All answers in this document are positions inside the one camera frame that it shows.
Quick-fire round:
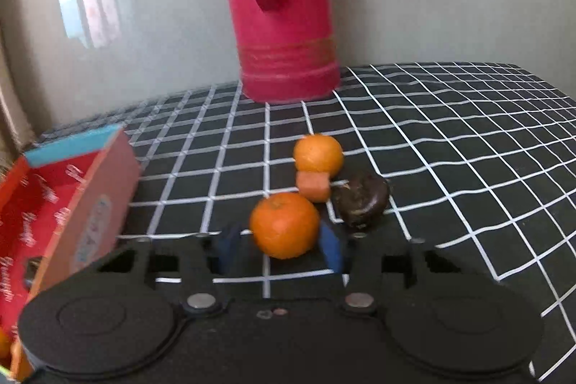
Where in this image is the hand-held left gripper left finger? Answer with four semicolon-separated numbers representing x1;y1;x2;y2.
92;223;244;318

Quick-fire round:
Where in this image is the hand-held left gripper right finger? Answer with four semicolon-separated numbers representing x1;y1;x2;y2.
319;221;498;317

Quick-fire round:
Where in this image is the green and red cardboard box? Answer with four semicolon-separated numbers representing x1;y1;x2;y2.
0;125;144;383

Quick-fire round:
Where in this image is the dark chocolate doughnut right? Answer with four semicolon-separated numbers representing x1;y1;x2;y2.
332;173;391;230

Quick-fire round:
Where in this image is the orange carrot piece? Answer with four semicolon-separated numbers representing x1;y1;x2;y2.
296;171;331;203

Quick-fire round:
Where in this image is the black white checkered tablecloth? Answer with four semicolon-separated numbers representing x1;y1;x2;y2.
36;62;576;383

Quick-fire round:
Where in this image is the red thermos flask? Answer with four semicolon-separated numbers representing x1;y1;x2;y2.
212;0;341;105

